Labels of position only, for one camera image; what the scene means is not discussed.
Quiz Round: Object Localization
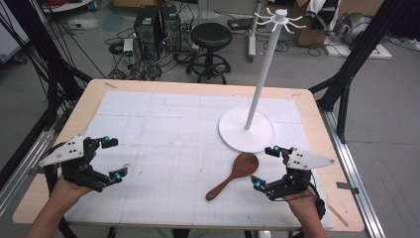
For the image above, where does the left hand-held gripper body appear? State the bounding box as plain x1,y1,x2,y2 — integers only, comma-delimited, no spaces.
39,134,112,193

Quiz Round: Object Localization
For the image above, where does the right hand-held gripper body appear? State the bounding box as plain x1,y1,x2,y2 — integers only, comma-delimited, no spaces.
263,147,336,202

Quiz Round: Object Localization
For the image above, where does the brown wooden spoon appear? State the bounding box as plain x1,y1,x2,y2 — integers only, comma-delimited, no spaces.
205,152,261,202

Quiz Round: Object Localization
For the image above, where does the person's left hand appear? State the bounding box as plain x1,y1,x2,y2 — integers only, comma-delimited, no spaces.
49,174,97,212

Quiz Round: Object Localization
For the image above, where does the person's right hand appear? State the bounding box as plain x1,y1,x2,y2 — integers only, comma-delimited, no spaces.
282,188,322,223

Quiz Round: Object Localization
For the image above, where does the white rack stand with hooks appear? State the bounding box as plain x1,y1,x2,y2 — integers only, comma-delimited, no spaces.
218,8,308,154

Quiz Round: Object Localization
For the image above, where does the white grid mat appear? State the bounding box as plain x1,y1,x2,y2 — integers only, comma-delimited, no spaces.
63,90,335,230

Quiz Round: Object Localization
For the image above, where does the thin wooden stick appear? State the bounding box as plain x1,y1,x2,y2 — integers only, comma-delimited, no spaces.
326,202,350,228

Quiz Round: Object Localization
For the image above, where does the small white power box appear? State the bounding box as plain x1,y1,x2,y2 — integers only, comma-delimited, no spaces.
122,38,135,58

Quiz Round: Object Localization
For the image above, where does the white metal floor stand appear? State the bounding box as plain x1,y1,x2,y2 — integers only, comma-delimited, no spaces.
247,0,264,63

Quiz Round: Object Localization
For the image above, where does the black computer tower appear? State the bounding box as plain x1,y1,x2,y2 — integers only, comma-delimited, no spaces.
159,3,183,53
133,5,160,58

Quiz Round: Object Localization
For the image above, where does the open cardboard box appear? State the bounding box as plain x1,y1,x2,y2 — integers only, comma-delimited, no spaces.
292,0,335,48

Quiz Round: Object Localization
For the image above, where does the white flat base board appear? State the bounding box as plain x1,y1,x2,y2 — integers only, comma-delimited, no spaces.
322,34,393,60

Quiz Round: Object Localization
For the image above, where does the black round stool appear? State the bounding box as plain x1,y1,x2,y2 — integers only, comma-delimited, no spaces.
185,22,234,85

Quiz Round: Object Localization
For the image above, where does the flat black device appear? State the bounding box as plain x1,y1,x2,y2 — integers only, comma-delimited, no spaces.
227,17,256,33

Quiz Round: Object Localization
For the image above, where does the grey rounded device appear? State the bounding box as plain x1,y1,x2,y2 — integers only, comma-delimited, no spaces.
334,12,372,46

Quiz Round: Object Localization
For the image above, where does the black and white clothing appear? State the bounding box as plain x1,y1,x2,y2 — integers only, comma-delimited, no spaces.
304,0,342,32

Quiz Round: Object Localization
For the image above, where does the plain cardboard box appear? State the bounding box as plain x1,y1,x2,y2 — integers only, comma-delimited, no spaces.
338,0,386,18

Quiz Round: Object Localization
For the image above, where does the grey metal bracket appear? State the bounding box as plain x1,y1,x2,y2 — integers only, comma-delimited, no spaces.
335,180,361,195

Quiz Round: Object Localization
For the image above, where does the black wrist strap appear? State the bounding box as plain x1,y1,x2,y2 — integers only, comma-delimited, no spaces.
308,179,327,221

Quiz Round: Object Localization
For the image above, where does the aluminium rail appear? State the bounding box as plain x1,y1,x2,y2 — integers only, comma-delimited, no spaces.
317,106,386,238
0,127,57,217

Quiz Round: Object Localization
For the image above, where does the tangle of black floor cables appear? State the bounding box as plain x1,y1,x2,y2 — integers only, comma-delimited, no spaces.
104,28,202,82

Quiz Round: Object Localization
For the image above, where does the black metal frame stand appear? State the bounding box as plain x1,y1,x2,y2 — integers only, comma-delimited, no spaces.
308,0,414,144
0,0,94,191

